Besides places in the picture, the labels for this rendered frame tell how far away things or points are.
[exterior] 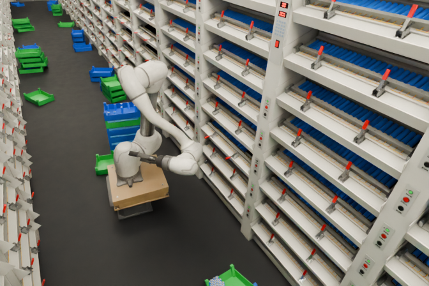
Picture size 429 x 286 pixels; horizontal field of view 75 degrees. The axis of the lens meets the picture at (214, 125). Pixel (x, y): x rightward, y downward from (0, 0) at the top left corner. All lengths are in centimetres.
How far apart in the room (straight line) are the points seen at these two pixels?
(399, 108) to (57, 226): 215
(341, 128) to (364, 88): 19
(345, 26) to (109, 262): 183
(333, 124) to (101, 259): 162
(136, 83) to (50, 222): 128
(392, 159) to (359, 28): 46
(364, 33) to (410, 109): 28
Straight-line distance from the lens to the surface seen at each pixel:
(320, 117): 126
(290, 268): 189
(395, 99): 108
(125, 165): 197
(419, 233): 123
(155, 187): 202
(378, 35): 105
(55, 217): 243
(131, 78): 159
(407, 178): 112
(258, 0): 142
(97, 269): 207
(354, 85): 113
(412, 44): 101
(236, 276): 195
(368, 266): 141
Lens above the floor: 172
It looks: 33 degrees down
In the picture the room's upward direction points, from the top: 4 degrees clockwise
